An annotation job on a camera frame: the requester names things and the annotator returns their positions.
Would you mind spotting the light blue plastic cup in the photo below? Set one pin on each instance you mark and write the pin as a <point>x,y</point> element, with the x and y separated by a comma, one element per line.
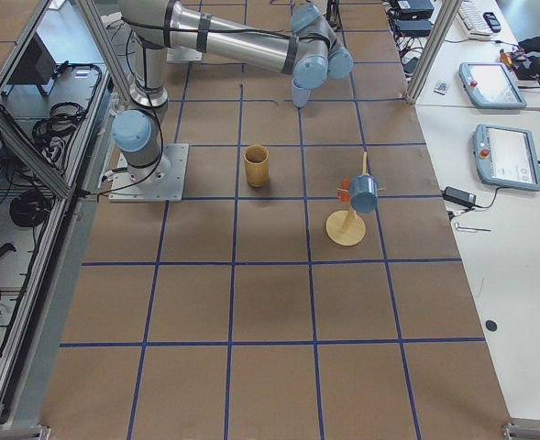
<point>300,95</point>

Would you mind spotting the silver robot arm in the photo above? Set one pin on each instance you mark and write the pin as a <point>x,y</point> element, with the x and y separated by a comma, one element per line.
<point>311,54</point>

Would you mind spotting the bamboo cylinder holder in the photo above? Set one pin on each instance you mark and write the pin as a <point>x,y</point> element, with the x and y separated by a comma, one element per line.
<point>256,162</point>

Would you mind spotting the orange mug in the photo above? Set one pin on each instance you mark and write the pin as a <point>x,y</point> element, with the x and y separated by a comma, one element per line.
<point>343,193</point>

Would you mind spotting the blue mug on stand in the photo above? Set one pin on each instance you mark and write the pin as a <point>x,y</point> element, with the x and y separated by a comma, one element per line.
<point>363,192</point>

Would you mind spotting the black power brick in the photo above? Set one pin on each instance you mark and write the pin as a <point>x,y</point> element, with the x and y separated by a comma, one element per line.
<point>460,197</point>

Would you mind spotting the silver allen key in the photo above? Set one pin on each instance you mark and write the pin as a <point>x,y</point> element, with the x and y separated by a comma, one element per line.
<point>470,229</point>

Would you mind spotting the teach pendant near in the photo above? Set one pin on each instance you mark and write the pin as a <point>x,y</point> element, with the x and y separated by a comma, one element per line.
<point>505,156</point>

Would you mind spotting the teach pendant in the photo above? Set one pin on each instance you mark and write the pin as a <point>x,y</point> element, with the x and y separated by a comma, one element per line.
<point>490,86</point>
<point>505,156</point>

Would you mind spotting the teach pendant far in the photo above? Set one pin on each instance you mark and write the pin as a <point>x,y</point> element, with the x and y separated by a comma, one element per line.
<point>490,86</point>

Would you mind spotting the white keyboard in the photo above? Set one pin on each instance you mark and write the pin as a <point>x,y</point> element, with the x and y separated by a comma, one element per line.
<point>472,22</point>

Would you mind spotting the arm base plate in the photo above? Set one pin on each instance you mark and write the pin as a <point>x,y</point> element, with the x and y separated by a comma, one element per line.
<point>165,184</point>

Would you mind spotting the aluminium frame post right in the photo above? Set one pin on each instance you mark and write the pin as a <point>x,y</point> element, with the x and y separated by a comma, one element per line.
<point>444,19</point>

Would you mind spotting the aluminium frame rail left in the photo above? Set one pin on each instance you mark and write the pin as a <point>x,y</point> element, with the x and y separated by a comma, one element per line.
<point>16,139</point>

